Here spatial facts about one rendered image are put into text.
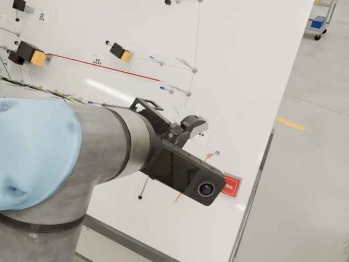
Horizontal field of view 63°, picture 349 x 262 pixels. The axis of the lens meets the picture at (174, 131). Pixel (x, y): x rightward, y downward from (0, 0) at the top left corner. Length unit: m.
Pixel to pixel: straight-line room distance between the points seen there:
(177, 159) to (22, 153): 0.20
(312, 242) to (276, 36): 1.61
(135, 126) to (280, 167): 2.35
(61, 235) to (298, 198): 2.24
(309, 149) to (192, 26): 2.16
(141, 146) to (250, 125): 0.57
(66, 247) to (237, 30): 0.75
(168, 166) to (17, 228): 0.18
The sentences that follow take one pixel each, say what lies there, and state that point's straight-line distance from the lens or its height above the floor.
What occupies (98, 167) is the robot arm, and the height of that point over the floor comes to 1.55.
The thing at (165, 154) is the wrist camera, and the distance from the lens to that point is 0.34.
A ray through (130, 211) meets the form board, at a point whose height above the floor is 0.93.
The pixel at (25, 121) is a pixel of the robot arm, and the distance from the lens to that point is 0.19.
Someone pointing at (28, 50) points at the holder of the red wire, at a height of 1.33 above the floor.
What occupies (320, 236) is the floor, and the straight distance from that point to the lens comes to 2.26.
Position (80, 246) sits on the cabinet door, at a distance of 1.46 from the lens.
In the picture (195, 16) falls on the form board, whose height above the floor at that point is 1.46.
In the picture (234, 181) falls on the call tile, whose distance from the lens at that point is 0.80.
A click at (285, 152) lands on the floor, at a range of 2.76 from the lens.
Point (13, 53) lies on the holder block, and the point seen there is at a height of 1.29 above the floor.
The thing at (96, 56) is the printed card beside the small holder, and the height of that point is 1.30.
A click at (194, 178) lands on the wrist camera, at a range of 0.35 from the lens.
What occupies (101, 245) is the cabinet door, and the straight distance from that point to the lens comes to 1.29.
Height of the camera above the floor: 1.72
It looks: 38 degrees down
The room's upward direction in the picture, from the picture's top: 2 degrees clockwise
